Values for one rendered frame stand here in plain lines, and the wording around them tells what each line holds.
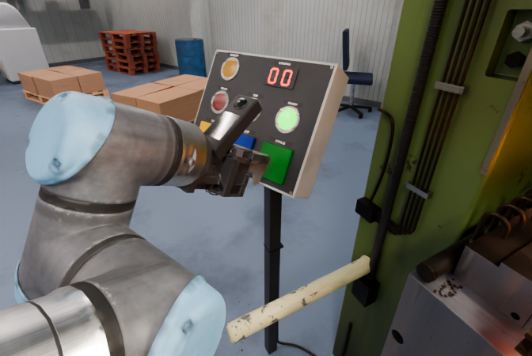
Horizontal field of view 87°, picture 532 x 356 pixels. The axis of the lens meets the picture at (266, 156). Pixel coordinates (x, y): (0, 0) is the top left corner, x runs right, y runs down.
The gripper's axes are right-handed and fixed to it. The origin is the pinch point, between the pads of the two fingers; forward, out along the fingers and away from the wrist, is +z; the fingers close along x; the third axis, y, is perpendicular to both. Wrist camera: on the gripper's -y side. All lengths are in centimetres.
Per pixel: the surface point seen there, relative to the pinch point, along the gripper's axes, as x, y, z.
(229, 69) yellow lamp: -19.9, -16.9, 3.3
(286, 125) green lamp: 0.3, -7.3, 3.3
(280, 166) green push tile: 2.3, 1.1, 2.9
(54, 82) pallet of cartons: -435, 11, 113
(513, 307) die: 42.4, 8.3, 5.0
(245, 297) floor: -34, 76, 75
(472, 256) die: 36.5, 4.0, 5.8
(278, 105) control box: -3.3, -11.0, 3.7
